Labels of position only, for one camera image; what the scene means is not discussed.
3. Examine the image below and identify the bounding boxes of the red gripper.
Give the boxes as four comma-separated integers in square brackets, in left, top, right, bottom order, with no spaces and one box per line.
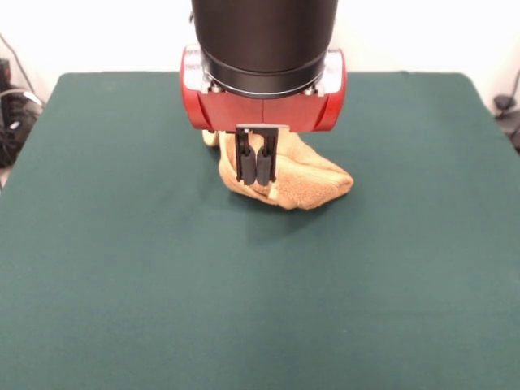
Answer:
[180,44,349,188]

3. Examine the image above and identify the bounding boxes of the black cable bundle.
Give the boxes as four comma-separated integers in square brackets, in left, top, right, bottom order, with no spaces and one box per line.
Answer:
[497,110,520,154]

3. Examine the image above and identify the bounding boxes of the dark green table cloth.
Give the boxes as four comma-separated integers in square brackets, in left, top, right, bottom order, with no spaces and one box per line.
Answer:
[0,71,520,390]

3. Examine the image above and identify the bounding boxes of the tan terry towel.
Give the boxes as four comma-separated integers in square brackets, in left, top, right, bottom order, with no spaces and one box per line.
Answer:
[201,129,355,211]

